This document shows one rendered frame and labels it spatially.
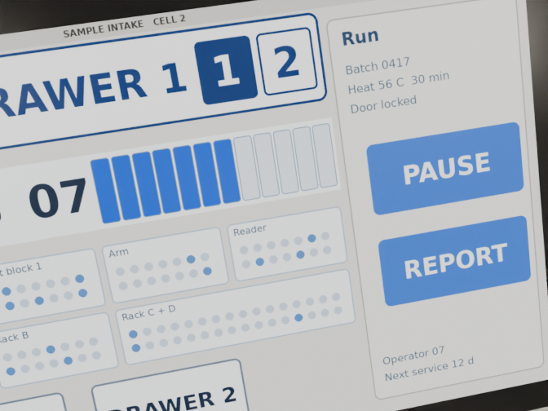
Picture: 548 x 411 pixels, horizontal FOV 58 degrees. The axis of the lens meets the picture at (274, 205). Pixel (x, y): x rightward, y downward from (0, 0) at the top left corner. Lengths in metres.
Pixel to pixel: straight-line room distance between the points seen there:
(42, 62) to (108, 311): 0.15
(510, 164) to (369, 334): 0.14
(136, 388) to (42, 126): 0.17
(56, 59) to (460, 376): 0.32
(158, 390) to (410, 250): 0.18
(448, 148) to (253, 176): 0.12
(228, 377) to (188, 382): 0.03
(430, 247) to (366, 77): 0.11
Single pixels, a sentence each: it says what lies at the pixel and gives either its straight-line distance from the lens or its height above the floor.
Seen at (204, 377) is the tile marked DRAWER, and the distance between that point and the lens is 0.33.
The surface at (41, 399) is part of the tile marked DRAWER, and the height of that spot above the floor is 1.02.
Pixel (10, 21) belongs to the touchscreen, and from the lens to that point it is 0.33.
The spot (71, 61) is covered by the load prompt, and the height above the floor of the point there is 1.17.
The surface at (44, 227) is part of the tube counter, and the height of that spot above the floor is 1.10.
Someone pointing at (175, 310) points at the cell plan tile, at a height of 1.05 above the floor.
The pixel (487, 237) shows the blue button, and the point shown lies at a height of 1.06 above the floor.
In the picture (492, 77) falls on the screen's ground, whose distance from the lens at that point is 0.34.
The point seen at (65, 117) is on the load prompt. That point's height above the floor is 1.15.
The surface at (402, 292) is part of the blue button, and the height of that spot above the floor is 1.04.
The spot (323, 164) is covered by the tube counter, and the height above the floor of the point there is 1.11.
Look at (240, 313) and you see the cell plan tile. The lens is 0.32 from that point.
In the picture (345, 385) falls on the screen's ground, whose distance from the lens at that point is 0.35.
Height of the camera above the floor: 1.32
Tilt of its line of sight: 48 degrees down
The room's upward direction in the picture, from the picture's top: 4 degrees counter-clockwise
